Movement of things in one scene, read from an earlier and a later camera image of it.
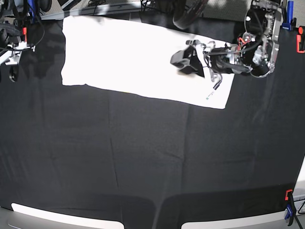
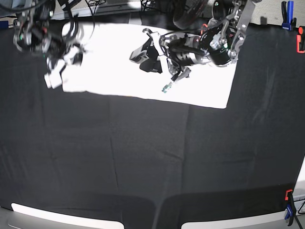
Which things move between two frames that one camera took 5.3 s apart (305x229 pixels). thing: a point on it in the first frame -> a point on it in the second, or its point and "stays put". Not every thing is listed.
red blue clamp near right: x=291 y=211 stays put
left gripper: x=14 y=57 -> x=60 y=51
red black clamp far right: x=300 y=40 stays put
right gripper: x=188 y=59 -> x=176 y=71
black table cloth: x=147 y=161 stays put
